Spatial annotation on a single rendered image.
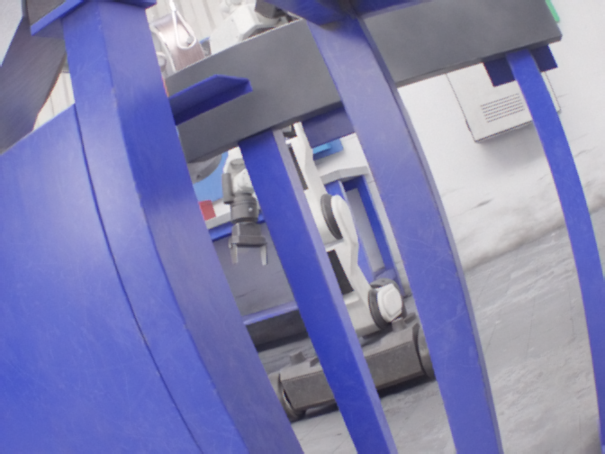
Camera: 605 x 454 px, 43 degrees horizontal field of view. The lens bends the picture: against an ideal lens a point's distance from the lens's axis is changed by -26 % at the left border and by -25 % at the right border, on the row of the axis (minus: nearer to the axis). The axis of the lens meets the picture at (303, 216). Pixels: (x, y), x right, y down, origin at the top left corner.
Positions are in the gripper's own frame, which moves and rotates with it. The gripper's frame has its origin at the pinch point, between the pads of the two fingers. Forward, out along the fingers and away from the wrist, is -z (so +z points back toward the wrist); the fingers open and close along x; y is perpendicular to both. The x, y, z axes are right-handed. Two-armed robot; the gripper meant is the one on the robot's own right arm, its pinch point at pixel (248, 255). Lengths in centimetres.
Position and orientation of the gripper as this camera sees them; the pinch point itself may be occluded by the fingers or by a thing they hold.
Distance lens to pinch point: 313.0
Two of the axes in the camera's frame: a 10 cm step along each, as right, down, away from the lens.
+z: -1.2, -9.5, 2.7
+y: 5.1, -3.0, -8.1
